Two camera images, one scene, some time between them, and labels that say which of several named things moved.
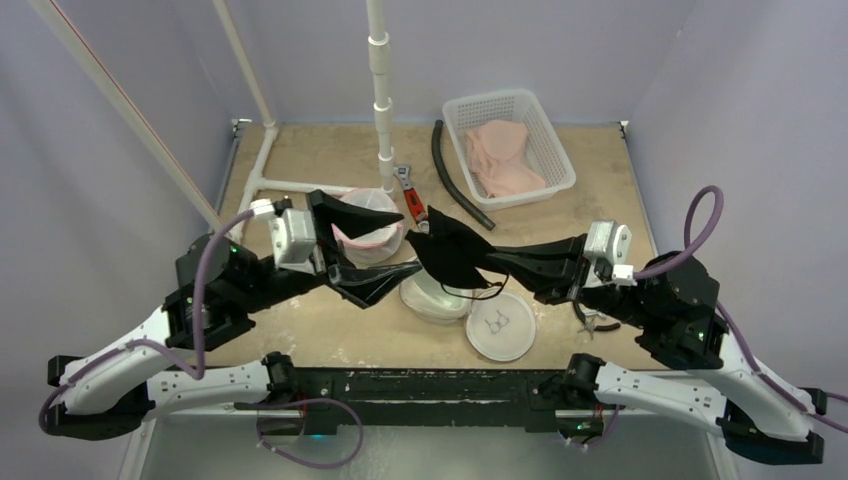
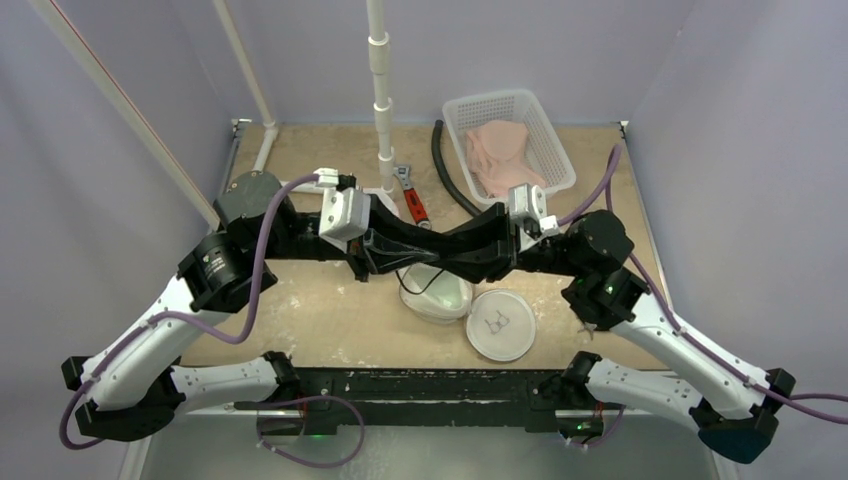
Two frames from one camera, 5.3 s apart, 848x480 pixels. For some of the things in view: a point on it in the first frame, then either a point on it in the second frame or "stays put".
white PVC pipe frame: (379, 67) stays put
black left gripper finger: (347, 218) -> (392, 226)
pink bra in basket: (496, 154) stays put
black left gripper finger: (364, 286) -> (385, 259)
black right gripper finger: (548, 267) -> (484, 249)
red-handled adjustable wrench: (414, 203) stays put
